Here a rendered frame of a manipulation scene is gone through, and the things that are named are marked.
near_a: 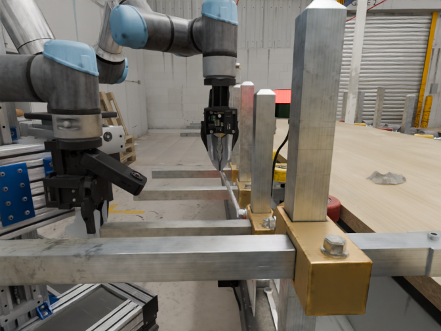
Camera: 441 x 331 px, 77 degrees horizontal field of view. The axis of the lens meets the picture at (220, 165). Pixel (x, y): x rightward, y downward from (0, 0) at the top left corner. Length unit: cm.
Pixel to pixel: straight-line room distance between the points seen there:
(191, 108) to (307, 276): 836
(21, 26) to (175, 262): 55
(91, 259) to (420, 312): 45
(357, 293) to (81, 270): 24
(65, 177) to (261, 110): 36
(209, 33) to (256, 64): 792
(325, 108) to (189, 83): 831
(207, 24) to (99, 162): 34
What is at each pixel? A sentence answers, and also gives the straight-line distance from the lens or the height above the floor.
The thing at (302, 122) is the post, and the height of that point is 107.
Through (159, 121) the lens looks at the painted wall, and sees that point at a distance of 877.
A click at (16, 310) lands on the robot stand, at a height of 36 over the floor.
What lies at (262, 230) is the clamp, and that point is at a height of 87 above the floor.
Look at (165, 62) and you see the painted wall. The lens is 873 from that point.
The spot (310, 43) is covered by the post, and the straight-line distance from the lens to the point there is 28.
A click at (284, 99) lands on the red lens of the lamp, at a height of 109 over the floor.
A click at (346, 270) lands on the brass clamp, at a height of 96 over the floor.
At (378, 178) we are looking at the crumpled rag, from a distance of 73.
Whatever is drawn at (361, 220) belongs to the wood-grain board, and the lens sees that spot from 51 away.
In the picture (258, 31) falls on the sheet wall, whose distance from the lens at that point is 867.
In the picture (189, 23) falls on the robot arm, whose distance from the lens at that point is 68.
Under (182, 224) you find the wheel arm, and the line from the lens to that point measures 54.
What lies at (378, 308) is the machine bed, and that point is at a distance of 63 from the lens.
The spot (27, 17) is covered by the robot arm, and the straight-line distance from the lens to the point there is 69.
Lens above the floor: 109
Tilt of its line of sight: 14 degrees down
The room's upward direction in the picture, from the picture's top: straight up
